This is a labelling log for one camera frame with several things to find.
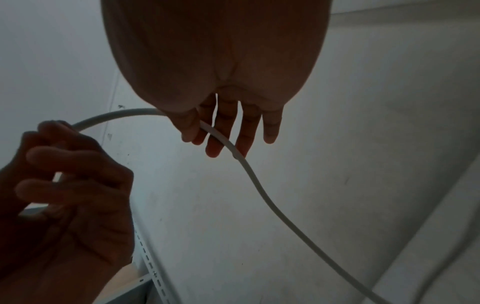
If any person's left hand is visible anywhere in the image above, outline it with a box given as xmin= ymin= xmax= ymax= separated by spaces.
xmin=0 ymin=119 xmax=136 ymax=304

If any person's right hand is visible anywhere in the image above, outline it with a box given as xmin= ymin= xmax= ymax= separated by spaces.
xmin=100 ymin=0 xmax=333 ymax=159

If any thick white cable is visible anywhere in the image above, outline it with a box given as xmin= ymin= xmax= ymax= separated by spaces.
xmin=53 ymin=108 xmax=383 ymax=304

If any grey metal shelf rack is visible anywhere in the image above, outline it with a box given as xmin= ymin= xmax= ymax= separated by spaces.
xmin=18 ymin=204 xmax=170 ymax=304

